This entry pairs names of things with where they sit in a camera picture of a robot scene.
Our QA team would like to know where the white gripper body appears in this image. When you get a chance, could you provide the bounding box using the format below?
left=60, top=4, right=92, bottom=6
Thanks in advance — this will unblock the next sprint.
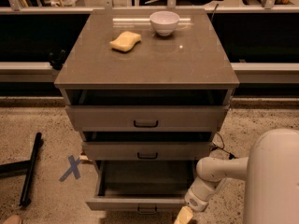
left=184, top=177, right=227, bottom=212

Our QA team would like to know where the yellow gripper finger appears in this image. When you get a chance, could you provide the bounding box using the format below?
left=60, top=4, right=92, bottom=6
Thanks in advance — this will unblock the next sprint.
left=174, top=206, right=193, bottom=224

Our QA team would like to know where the grey bottom drawer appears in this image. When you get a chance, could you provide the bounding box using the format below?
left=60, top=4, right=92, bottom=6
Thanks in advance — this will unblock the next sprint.
left=86, top=161, right=195, bottom=214

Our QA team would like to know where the grey drawer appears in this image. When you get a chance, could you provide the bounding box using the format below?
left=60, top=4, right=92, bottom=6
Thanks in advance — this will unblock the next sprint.
left=86, top=161, right=195, bottom=214
left=82, top=142, right=211, bottom=161
left=66, top=105, right=228, bottom=132

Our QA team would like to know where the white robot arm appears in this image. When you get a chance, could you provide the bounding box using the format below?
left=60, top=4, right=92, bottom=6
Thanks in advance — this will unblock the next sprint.
left=174, top=129, right=299, bottom=224

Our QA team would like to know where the grey middle drawer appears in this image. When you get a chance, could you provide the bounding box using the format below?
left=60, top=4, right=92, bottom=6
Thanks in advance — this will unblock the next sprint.
left=82, top=142, right=211, bottom=161

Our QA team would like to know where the grey drawer cabinet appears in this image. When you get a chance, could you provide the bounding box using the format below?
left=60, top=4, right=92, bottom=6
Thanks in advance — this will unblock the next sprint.
left=54, top=8, right=240, bottom=162

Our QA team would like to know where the grey top drawer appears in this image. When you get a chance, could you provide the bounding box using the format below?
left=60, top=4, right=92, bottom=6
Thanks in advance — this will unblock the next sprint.
left=66, top=105, right=228, bottom=132

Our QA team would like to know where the blue tape cross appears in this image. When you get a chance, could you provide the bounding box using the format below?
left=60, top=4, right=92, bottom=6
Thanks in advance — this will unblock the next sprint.
left=59, top=155, right=81, bottom=182

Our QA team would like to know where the black stand leg left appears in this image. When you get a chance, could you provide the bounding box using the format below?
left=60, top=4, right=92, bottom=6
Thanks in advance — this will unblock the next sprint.
left=0, top=133, right=43, bottom=207

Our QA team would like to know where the yellow sponge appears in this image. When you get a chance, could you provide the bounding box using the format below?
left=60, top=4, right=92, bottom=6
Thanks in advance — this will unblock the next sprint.
left=109, top=31, right=141, bottom=52

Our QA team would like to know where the shoe tip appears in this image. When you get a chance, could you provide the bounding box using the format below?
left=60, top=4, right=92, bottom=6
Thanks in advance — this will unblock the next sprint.
left=3, top=215, right=22, bottom=224

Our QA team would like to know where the white bowl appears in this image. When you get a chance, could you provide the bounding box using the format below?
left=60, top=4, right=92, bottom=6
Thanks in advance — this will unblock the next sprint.
left=149, top=11, right=179, bottom=36

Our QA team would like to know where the black cable on floor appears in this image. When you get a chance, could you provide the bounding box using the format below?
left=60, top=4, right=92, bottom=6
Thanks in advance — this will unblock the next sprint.
left=211, top=132, right=237, bottom=161

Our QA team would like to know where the black clamp on rail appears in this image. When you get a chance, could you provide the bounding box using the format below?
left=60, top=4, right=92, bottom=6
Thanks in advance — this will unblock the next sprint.
left=49, top=49, right=66, bottom=70

